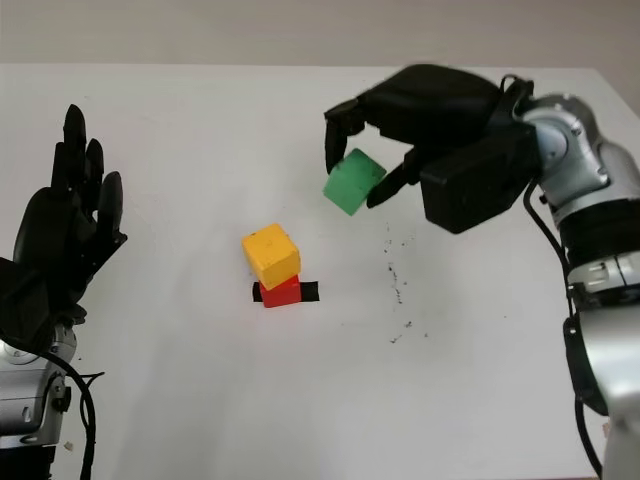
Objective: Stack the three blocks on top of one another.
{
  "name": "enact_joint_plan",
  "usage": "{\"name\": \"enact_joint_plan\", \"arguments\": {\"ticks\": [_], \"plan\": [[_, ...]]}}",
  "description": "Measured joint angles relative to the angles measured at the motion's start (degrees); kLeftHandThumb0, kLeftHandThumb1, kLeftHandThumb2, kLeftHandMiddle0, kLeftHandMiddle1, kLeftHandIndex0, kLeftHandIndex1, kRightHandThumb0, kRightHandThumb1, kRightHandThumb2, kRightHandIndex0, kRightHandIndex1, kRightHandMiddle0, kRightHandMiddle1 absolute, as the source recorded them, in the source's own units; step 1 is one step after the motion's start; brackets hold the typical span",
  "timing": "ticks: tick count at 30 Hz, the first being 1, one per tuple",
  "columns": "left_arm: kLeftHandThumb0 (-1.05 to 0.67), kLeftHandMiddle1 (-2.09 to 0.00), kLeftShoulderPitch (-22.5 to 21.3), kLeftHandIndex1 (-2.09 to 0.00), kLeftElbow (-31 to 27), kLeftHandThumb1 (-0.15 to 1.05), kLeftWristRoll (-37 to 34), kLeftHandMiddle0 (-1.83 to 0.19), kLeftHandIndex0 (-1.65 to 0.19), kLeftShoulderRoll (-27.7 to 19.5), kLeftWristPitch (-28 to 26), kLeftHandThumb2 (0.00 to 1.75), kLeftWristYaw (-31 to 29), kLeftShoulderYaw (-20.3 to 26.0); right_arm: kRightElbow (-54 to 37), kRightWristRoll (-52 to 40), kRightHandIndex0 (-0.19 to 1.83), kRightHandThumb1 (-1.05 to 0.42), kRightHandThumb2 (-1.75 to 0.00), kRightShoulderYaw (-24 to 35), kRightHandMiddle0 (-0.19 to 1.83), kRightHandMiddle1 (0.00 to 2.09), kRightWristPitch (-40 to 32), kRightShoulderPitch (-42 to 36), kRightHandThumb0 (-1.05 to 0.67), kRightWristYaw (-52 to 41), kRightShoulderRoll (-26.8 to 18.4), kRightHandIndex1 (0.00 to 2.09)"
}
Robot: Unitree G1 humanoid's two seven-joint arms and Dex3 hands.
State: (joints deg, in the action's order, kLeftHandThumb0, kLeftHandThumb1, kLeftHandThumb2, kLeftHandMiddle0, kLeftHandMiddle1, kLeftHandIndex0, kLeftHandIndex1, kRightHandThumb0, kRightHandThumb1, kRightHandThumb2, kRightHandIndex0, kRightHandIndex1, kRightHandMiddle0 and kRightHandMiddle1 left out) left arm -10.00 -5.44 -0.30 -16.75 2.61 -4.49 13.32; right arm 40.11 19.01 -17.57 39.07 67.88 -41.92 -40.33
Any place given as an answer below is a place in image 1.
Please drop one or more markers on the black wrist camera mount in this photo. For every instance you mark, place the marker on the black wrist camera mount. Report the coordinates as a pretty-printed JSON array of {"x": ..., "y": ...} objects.
[
  {"x": 20, "y": 305},
  {"x": 475, "y": 185}
]

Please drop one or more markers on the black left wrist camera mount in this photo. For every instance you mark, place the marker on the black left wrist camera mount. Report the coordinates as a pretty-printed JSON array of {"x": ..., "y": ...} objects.
[{"x": 20, "y": 305}]

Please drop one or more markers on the green cube block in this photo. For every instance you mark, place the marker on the green cube block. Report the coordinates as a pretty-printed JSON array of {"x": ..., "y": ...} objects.
[{"x": 352, "y": 182}]

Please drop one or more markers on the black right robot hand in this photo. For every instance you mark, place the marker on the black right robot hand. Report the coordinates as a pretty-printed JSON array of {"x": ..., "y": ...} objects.
[{"x": 435, "y": 110}]

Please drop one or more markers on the yellow cube block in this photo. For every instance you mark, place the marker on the yellow cube block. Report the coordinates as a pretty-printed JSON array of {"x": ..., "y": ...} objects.
[{"x": 272, "y": 255}]

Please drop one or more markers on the red cube block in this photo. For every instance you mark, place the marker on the red cube block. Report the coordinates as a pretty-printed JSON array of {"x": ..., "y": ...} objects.
[{"x": 280, "y": 296}]

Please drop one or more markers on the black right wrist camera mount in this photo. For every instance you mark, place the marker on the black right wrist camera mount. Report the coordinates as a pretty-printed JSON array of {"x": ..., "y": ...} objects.
[{"x": 475, "y": 185}]

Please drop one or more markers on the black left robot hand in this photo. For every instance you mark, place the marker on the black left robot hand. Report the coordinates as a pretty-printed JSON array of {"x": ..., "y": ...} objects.
[{"x": 65, "y": 230}]

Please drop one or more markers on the black tape strip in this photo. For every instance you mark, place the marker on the black tape strip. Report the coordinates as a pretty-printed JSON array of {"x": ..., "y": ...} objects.
[{"x": 311, "y": 292}]

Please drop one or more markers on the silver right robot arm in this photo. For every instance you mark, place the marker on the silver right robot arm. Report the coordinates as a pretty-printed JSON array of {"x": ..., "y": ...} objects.
[{"x": 590, "y": 165}]

